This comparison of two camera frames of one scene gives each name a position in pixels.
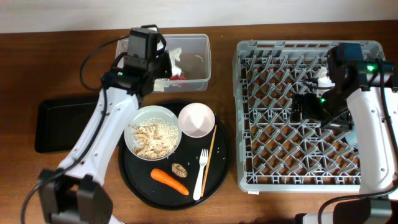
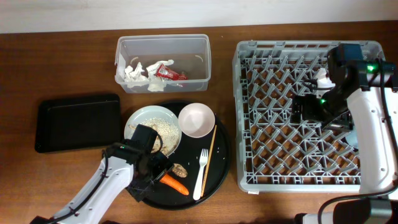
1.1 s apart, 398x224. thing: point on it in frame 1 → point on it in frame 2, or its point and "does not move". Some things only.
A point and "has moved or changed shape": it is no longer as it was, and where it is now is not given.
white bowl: x=196 y=120 does not move
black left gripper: x=163 y=58 → x=163 y=163
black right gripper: x=343 y=121 does not move
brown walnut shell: x=179 y=170 does not move
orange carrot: x=159 y=175 does not move
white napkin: x=175 y=56 has moved or changed shape
